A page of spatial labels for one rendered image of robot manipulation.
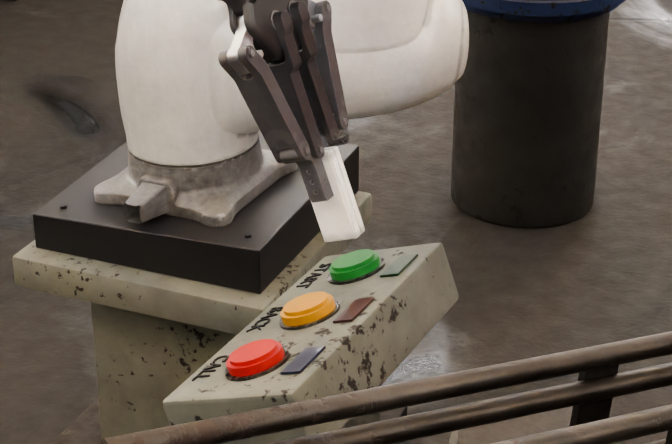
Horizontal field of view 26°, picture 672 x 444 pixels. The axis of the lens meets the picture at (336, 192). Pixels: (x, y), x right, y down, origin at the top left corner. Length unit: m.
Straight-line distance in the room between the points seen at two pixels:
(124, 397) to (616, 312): 0.84
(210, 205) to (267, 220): 0.07
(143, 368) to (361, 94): 0.43
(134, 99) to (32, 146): 1.27
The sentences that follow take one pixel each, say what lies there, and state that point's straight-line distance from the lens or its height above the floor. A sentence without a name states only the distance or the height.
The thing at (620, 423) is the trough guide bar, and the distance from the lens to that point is 0.71.
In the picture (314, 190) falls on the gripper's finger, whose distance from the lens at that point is 1.08.
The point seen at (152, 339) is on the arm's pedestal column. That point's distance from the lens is 1.74.
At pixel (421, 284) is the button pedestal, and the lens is 1.08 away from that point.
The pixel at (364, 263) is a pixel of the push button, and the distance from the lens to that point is 1.09.
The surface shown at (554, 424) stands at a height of 0.52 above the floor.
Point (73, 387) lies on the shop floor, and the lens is 2.11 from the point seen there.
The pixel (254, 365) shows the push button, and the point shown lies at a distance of 0.98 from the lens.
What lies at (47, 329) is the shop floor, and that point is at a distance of 2.26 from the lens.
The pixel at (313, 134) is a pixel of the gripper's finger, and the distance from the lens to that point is 1.06.
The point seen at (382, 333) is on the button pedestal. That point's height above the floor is 0.60.
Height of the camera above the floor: 1.13
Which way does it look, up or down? 25 degrees down
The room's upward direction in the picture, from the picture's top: straight up
